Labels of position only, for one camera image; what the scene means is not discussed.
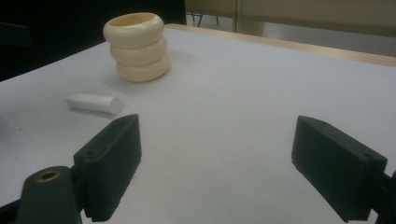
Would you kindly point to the beige curtain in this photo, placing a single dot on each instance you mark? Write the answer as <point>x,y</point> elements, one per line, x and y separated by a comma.
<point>311,14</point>

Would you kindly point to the metal stand legs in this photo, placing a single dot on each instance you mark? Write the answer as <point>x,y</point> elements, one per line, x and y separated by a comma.
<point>199,18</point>

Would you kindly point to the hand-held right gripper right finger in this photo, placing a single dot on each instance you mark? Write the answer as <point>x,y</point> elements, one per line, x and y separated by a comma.
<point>336,168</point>

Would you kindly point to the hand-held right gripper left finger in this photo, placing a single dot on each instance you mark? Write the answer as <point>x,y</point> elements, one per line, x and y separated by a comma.
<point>109,161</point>

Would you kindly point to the white cylinder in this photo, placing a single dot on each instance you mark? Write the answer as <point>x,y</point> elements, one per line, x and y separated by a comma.
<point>93,103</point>

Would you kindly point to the black curtain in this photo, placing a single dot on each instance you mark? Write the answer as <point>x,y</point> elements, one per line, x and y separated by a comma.
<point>49,28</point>

